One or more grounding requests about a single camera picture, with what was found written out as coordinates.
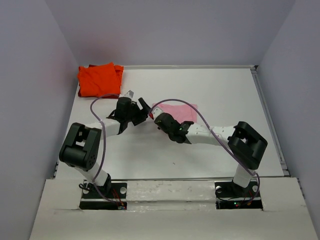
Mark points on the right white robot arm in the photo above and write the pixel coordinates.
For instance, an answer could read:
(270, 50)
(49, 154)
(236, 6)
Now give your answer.
(242, 141)

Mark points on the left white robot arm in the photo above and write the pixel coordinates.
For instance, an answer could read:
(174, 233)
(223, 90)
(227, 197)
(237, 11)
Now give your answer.
(81, 145)

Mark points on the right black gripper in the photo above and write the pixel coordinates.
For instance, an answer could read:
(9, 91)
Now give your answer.
(172, 117)

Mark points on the folded orange t shirt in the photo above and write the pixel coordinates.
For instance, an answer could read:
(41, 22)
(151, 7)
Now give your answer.
(100, 80)

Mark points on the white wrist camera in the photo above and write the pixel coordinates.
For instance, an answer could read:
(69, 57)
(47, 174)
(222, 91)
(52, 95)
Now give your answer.
(155, 112)
(129, 94)

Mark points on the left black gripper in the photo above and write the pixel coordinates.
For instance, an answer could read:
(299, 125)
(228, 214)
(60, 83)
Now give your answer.
(142, 114)

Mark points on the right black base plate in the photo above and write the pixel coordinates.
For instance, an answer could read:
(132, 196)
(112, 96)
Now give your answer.
(230, 196)

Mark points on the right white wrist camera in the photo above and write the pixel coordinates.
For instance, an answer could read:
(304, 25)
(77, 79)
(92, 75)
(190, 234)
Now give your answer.
(155, 112)

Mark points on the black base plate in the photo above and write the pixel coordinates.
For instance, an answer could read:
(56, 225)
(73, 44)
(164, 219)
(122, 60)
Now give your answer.
(93, 199)
(230, 196)

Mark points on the pink t shirt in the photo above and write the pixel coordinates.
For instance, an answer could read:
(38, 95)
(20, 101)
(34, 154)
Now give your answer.
(180, 113)

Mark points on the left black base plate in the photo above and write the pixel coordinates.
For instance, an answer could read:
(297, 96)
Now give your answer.
(93, 199)

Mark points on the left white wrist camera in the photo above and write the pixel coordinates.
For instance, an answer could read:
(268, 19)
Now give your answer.
(129, 94)

